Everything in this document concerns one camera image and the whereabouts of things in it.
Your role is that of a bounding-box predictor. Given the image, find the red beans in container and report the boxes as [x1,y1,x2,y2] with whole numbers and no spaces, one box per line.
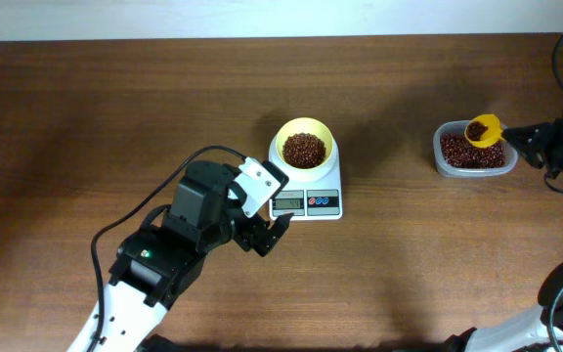
[440,134,505,169]

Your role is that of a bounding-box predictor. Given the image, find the clear plastic container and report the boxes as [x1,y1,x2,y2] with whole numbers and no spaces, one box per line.
[433,120,518,178]

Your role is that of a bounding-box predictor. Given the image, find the yellow plastic bowl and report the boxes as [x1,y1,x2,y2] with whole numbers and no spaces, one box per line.
[273,117,333,170]

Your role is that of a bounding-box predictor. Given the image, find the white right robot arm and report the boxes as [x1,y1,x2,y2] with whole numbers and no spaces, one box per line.
[438,120,563,352]

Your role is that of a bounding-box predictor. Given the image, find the yellow measuring scoop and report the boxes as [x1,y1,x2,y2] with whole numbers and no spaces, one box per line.
[464,114,503,149]

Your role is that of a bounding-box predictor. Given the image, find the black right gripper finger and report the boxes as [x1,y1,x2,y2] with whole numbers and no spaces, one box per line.
[501,122,551,145]
[510,142,546,169]

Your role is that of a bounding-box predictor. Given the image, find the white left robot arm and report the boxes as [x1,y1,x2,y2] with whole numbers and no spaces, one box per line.
[69,157,290,351]

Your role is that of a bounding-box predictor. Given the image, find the white digital kitchen scale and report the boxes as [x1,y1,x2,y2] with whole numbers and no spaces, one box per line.
[268,133,343,221]

